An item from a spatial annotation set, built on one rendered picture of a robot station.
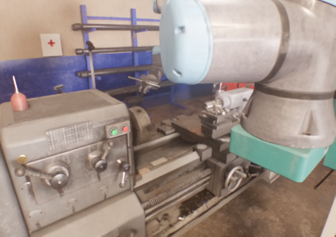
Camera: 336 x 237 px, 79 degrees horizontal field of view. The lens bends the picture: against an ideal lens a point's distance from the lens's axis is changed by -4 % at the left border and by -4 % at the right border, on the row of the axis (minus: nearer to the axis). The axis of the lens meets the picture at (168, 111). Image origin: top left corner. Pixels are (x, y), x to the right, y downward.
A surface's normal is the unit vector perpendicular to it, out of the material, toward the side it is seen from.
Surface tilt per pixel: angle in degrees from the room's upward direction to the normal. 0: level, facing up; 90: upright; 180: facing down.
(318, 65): 90
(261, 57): 110
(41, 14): 90
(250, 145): 90
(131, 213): 32
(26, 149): 90
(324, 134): 70
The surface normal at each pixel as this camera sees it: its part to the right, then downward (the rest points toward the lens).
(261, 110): -0.83, -0.18
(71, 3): 0.62, 0.26
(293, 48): 0.14, 0.44
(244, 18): 0.11, -0.18
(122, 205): 0.32, -0.66
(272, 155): -0.76, 0.22
